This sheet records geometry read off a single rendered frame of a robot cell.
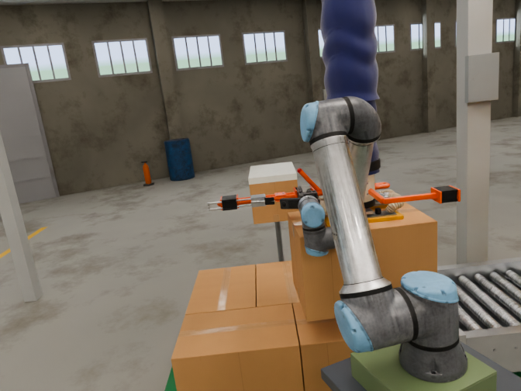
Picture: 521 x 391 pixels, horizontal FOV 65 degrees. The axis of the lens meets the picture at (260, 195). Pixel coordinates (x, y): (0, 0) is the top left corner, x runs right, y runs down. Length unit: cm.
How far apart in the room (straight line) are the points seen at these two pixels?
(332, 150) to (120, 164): 908
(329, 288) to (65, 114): 874
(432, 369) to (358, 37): 125
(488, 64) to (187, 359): 253
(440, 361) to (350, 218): 47
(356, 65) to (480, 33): 149
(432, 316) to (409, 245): 70
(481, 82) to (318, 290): 188
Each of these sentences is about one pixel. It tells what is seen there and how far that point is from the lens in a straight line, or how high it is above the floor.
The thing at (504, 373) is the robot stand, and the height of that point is 75.
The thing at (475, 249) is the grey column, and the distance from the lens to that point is 342.
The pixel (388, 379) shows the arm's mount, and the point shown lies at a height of 83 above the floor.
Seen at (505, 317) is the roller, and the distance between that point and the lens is 231.
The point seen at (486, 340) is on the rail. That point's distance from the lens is 206.
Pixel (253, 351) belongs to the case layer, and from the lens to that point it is 202.
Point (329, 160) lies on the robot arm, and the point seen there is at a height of 147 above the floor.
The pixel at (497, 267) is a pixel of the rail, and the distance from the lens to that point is 275.
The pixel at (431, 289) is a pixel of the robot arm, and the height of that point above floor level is 111.
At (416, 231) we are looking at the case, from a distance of 190.
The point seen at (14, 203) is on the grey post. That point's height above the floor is 96.
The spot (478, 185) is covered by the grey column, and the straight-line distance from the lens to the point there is 328.
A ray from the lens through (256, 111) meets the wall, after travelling 1082.
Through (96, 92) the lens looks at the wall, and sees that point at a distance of 1006.
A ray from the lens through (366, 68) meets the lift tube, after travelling 185.
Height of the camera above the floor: 167
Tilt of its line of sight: 14 degrees down
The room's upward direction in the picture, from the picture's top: 7 degrees counter-clockwise
